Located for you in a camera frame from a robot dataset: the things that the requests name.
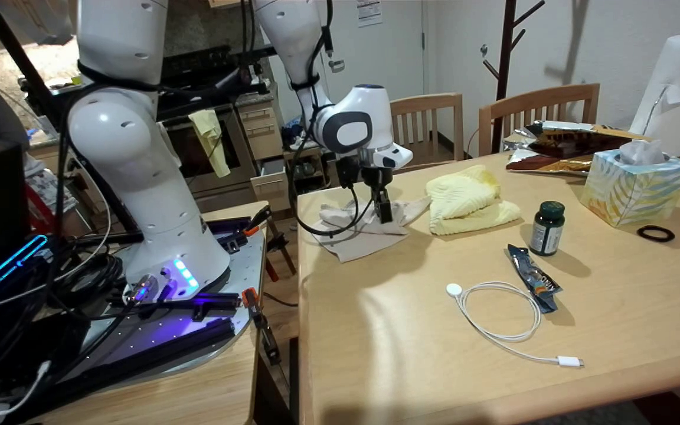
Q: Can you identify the wooden coat rack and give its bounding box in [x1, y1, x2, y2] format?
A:
[479, 0, 548, 153]

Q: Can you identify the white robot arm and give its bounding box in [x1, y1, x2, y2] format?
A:
[65, 0, 413, 303]

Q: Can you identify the brown snack bags pile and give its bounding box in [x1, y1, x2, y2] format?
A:
[512, 121, 636, 175]

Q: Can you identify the yellow cloth on shelf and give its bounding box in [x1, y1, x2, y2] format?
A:
[189, 109, 231, 177]

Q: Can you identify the patterned tissue box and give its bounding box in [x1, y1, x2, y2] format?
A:
[580, 138, 680, 227]

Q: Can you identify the silver foil snack bag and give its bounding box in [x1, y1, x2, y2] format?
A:
[503, 129, 550, 170]

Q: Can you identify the white charging cable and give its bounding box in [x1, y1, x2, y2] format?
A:
[444, 280, 586, 370]

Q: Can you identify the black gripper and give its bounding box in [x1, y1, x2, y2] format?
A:
[335, 155, 392, 225]

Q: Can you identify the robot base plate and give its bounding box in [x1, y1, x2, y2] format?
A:
[7, 207, 270, 402]

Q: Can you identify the white towel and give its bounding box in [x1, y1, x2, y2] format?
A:
[315, 201, 427, 262]

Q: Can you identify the black rubber ring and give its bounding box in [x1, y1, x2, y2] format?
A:
[635, 221, 677, 245]

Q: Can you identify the dark green pill bottle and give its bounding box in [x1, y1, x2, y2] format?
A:
[528, 201, 564, 254]

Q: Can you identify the wooden side table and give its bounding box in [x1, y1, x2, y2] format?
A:
[7, 199, 295, 425]

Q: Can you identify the wooden chair near towel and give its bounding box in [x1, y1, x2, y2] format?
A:
[390, 91, 464, 164]

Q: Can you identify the yellow towel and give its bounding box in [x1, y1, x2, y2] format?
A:
[425, 164, 521, 235]

